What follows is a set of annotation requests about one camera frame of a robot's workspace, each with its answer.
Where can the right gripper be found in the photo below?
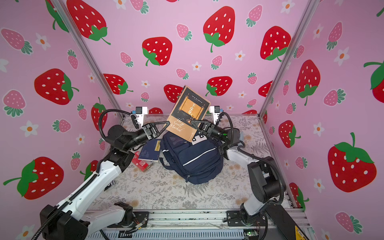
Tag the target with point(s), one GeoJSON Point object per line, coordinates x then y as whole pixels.
{"type": "Point", "coordinates": [210, 130]}

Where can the navy blue student backpack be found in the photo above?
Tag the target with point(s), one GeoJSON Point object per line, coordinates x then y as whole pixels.
{"type": "Point", "coordinates": [198, 161]}

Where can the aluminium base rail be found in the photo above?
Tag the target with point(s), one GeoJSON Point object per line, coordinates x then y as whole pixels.
{"type": "Point", "coordinates": [195, 225]}

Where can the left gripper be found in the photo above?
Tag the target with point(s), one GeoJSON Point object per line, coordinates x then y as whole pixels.
{"type": "Point", "coordinates": [152, 134]}

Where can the red card pack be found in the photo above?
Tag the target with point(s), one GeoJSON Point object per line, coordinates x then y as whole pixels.
{"type": "Point", "coordinates": [140, 164]}

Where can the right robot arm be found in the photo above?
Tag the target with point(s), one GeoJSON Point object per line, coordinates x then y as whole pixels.
{"type": "Point", "coordinates": [267, 185]}

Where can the dark blue notebook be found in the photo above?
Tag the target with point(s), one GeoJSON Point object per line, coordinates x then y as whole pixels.
{"type": "Point", "coordinates": [151, 151]}

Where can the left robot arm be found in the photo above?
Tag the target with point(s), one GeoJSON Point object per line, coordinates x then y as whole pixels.
{"type": "Point", "coordinates": [64, 221]}

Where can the brown book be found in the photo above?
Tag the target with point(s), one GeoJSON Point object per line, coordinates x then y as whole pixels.
{"type": "Point", "coordinates": [189, 106]}

